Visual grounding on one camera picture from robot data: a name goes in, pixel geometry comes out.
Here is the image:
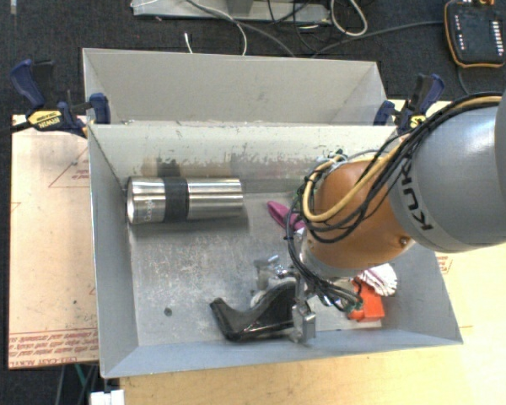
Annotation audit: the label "brown cardboard board, red print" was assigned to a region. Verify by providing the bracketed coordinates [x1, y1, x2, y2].
[8, 114, 100, 370]

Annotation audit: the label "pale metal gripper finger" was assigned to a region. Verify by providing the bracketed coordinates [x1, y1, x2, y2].
[292, 304, 318, 344]
[254, 255, 297, 290]

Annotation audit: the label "steel mug with black band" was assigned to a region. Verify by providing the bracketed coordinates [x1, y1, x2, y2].
[126, 175, 245, 225]

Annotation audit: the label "pink plastic tool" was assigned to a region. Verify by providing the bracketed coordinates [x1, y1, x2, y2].
[266, 200, 307, 232]

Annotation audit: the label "white and pink ruffled object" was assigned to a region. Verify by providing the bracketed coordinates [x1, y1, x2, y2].
[355, 262, 398, 298]

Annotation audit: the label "grey metal bin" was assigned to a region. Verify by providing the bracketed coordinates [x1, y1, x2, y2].
[82, 47, 464, 380]

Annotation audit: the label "black sunglasses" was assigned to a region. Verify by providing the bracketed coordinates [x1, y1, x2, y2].
[209, 279, 299, 343]

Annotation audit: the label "orange block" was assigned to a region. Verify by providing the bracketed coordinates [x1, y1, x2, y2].
[347, 279, 385, 322]

